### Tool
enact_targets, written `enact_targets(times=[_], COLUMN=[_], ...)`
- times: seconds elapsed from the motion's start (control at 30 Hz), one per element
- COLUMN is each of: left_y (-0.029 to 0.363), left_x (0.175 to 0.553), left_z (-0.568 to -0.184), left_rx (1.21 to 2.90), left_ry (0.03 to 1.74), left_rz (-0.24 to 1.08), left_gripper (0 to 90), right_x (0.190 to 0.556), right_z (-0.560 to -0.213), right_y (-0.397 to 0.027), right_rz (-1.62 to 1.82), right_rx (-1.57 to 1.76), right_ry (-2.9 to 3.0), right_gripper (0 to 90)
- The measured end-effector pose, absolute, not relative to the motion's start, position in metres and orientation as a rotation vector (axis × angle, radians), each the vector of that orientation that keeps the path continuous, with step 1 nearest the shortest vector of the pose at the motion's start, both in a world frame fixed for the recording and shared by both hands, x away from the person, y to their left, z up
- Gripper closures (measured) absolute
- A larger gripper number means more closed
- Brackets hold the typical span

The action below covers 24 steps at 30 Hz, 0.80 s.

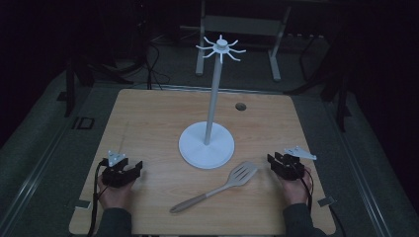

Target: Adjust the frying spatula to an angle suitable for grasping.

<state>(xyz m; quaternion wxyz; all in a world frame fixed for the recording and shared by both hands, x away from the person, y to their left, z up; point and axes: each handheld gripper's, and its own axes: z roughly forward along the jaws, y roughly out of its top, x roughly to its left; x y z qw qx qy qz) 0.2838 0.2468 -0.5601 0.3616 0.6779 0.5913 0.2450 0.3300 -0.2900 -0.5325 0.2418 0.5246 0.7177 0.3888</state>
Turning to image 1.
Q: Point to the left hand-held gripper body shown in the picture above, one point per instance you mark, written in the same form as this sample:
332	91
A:
113	174

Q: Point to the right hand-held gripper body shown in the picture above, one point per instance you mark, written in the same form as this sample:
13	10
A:
293	164

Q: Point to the grey slotted spatula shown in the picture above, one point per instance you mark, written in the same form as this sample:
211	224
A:
230	182

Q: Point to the white hook rack stand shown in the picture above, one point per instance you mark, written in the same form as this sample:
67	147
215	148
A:
207	148

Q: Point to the person's left hand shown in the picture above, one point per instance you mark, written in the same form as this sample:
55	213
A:
113	196

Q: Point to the person's right hand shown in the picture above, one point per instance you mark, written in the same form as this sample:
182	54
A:
294	191

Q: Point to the grey table clamp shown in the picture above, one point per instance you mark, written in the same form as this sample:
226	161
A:
326	201
82	204

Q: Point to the black floor socket plate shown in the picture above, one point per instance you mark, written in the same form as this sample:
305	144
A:
83	123

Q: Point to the dark metal stand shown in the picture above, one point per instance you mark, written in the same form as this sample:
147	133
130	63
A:
341	98
70	89

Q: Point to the grey metal table frame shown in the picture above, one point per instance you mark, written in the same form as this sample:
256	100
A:
243	24

